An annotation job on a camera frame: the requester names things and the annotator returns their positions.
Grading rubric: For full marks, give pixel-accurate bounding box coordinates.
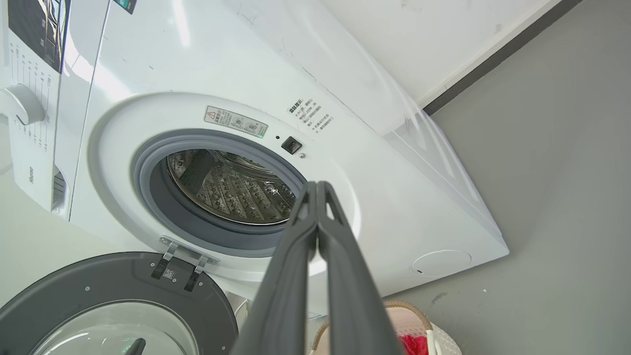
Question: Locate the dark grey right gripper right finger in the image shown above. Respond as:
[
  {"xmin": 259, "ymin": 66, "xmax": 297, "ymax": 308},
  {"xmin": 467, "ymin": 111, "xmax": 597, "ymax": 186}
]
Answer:
[{"xmin": 316, "ymin": 180, "xmax": 403, "ymax": 355}]

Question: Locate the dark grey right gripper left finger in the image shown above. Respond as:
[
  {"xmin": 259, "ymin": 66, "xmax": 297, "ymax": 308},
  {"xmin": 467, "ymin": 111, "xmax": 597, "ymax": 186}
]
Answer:
[{"xmin": 231, "ymin": 181, "xmax": 319, "ymax": 355}]

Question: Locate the red cloth garment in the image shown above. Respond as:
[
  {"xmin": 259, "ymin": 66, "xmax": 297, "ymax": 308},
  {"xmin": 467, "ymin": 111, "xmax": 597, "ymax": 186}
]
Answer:
[{"xmin": 396, "ymin": 334, "xmax": 430, "ymax": 355}]

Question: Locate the cream laundry basket brown rim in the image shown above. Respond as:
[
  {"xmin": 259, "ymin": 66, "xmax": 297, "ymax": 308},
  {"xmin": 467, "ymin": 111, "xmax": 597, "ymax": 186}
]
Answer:
[{"xmin": 309, "ymin": 300, "xmax": 463, "ymax": 355}]

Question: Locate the metal washing machine door hinge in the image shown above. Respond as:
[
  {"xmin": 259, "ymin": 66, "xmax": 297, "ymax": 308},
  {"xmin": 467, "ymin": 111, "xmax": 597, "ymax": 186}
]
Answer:
[{"xmin": 150, "ymin": 235, "xmax": 220, "ymax": 293}]

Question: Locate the stainless steel washing machine drum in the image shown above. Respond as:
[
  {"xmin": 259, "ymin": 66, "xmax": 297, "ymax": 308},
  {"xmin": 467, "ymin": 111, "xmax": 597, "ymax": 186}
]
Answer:
[{"xmin": 166, "ymin": 149, "xmax": 298, "ymax": 226}]

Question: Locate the grey round washer door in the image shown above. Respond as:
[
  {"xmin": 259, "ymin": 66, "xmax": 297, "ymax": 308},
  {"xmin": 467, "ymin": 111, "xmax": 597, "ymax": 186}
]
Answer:
[{"xmin": 0, "ymin": 251, "xmax": 240, "ymax": 355}]

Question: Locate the black washing machine display panel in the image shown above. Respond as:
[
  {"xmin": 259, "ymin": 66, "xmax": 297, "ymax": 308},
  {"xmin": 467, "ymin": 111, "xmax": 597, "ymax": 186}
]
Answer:
[{"xmin": 7, "ymin": 0, "xmax": 72, "ymax": 74}]

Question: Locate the round white filter cover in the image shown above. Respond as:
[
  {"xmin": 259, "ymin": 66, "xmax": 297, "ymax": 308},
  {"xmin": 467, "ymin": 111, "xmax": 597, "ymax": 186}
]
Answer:
[{"xmin": 411, "ymin": 249, "xmax": 473, "ymax": 278}]

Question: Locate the white front-load washing machine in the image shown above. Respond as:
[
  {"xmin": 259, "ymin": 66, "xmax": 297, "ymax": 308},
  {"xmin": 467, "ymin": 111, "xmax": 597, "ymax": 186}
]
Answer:
[{"xmin": 0, "ymin": 0, "xmax": 510, "ymax": 317}]

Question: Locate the black door latch socket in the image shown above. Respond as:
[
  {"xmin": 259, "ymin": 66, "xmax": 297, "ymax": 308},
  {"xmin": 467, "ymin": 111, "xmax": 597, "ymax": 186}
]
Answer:
[{"xmin": 280, "ymin": 136, "xmax": 303, "ymax": 156}]

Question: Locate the grey rubber door gasket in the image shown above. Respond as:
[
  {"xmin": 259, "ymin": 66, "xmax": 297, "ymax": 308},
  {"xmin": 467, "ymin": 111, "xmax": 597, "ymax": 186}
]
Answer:
[{"xmin": 132, "ymin": 129, "xmax": 309, "ymax": 258}]

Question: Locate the warning sticker with red triangle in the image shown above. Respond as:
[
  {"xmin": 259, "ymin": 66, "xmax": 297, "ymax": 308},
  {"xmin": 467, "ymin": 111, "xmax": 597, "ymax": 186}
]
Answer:
[{"xmin": 204, "ymin": 105, "xmax": 269, "ymax": 139}]

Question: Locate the black text label sticker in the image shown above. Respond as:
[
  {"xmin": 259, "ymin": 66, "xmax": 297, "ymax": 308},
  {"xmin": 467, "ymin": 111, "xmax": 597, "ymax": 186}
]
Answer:
[{"xmin": 287, "ymin": 98, "xmax": 335, "ymax": 133}]

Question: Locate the white round control knob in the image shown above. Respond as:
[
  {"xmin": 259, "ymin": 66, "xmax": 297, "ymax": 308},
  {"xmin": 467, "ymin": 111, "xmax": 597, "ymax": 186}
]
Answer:
[{"xmin": 0, "ymin": 83, "xmax": 46, "ymax": 126}]

